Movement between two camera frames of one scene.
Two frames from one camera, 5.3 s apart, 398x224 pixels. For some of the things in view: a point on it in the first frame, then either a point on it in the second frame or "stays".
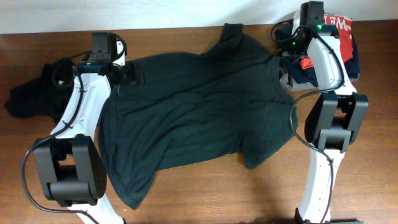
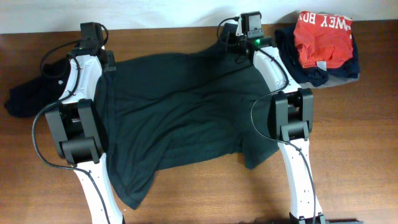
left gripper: [129, 68] to [111, 65]
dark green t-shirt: [229, 95] stays
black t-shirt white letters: [47, 94] stays
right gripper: [283, 47] to [230, 43]
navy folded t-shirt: [298, 73] stays
